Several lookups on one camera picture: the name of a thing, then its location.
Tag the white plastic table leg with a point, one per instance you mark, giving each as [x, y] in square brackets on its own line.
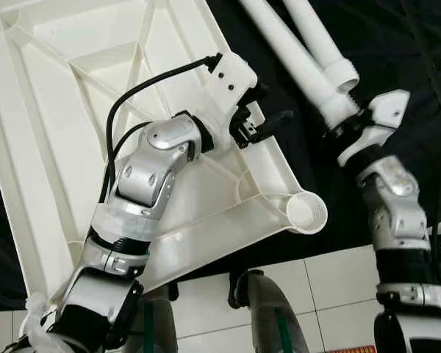
[294, 62]
[320, 40]

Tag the white plastic children table top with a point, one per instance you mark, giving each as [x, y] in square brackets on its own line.
[59, 88]

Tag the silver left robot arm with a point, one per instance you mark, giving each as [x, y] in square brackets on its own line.
[147, 176]

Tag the white cloth shoulder wrap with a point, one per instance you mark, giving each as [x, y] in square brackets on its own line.
[37, 327]

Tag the black tablecloth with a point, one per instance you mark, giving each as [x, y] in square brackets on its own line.
[397, 44]

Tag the grey right robot foot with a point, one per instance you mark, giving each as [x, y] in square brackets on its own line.
[272, 316]

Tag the grey robot foot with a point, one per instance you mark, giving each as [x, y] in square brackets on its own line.
[154, 323]
[272, 316]

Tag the grey left robot foot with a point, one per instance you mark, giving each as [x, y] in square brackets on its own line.
[154, 323]

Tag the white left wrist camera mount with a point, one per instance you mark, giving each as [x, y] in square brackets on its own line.
[231, 77]

